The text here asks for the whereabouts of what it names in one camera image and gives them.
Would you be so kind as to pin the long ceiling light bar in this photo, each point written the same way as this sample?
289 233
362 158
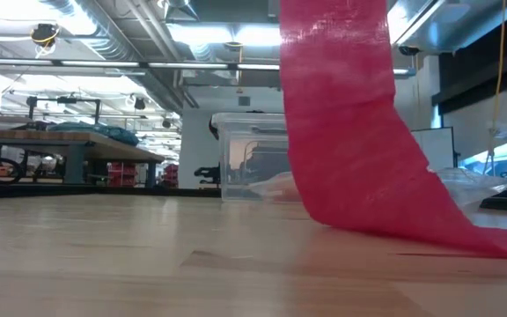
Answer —
104 64

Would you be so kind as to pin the white board with black frame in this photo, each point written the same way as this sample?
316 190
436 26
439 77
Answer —
438 149

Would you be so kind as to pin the red storage bin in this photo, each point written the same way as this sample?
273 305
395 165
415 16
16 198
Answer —
121 174
171 175

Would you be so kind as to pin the wooden background workbench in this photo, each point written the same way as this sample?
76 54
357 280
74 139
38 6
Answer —
60 137

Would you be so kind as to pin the teal cloth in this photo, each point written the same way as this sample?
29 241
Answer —
104 131

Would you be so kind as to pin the clear plastic zip bag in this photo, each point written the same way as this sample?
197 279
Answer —
469 189

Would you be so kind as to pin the clear plastic storage box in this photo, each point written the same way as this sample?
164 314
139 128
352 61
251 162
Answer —
244 132

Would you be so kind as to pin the ribbed silver ventilation duct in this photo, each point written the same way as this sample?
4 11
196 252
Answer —
104 39

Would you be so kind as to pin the black background gantry frame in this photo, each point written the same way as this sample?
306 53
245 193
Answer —
64 100

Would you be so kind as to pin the large smooth silver duct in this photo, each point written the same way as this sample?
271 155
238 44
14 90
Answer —
456 26

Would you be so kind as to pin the red elastic bandage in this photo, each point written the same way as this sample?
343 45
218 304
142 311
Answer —
337 132

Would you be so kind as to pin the bagged orange bandage roll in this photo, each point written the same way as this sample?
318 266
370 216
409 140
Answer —
288 191

